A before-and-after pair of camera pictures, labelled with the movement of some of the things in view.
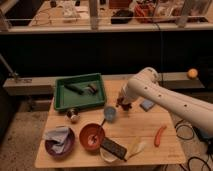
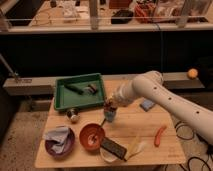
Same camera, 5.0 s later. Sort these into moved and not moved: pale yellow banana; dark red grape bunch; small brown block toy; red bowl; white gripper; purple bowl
Moved: dark red grape bunch; white gripper
Not moved: small brown block toy; purple bowl; red bowl; pale yellow banana
